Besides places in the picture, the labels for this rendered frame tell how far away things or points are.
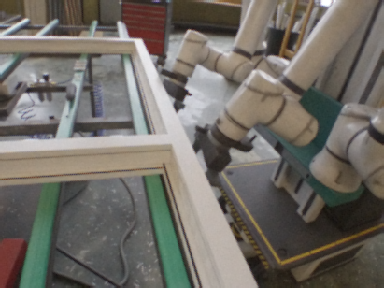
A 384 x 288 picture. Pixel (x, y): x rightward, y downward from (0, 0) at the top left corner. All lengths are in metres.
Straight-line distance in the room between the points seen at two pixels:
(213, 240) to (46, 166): 0.38
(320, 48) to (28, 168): 0.74
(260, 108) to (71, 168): 0.44
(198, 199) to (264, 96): 0.27
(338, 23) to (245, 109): 0.32
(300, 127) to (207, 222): 0.33
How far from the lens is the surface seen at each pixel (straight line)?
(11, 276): 0.79
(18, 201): 1.00
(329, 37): 0.73
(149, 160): 0.59
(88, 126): 0.89
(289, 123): 0.62
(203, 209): 0.43
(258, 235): 1.24
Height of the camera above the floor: 1.25
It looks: 34 degrees down
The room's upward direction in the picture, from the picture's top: 9 degrees clockwise
